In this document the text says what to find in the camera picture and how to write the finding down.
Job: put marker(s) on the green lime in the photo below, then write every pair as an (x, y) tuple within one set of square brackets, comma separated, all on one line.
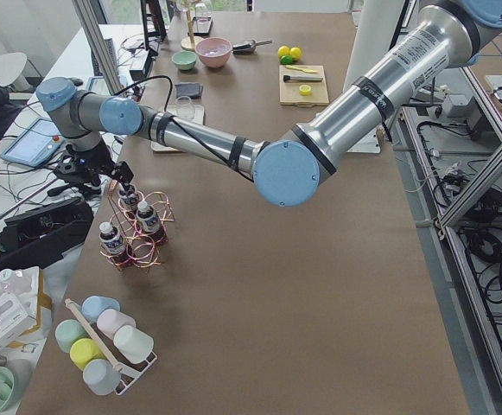
[(295, 53)]

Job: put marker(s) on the mint green bowl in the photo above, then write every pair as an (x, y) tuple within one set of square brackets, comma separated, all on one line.
[(184, 60)]

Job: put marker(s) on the bamboo cutting board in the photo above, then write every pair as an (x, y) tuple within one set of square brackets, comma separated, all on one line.
[(289, 92)]

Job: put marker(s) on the pink bowl of ice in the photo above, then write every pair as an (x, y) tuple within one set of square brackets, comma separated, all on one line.
[(214, 52)]

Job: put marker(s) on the steel ice scoop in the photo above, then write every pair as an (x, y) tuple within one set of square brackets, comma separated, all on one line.
[(248, 46)]

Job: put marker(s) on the wooden glass tree stand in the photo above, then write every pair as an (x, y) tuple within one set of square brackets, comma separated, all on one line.
[(198, 17)]

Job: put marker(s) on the tea bottle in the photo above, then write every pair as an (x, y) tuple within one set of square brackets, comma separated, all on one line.
[(150, 223), (129, 198), (113, 243)]

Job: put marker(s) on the yellow cup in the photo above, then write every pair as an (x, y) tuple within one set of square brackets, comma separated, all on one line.
[(83, 351)]

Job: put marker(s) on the upper whole lemon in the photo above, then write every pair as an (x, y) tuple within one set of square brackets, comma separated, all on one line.
[(283, 51)]

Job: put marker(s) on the white wire cup rack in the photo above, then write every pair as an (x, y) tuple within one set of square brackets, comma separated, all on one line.
[(130, 373)]

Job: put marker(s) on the yellow plastic knife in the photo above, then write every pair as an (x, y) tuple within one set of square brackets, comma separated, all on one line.
[(300, 69)]

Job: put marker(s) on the green cup in rack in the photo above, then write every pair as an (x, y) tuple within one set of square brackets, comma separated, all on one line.
[(67, 332)]

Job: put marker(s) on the blue cup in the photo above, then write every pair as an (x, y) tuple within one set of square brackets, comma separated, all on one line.
[(94, 305)]

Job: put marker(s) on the teach pendant tablet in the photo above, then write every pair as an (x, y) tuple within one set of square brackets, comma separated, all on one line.
[(36, 145)]

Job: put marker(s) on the pale green cup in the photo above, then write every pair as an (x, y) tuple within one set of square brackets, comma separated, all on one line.
[(133, 344)]

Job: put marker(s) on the clear wine glass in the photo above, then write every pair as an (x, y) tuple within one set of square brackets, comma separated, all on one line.
[(185, 107)]

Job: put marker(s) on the half lemon slice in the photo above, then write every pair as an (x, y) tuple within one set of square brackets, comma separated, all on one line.
[(305, 90)]

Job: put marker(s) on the grey folded cloth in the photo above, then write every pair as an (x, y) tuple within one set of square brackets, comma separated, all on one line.
[(192, 90)]

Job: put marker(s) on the copper wire bottle basket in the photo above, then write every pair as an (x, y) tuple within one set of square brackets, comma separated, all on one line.
[(143, 251)]

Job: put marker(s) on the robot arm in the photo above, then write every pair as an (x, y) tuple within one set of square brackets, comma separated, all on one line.
[(287, 172)]

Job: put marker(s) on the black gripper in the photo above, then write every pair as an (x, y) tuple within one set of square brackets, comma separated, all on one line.
[(99, 162)]

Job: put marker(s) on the steel muddler black tip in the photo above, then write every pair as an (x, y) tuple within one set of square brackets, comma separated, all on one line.
[(298, 78)]

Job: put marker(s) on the pink cup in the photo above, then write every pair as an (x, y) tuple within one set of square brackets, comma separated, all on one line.
[(111, 320)]

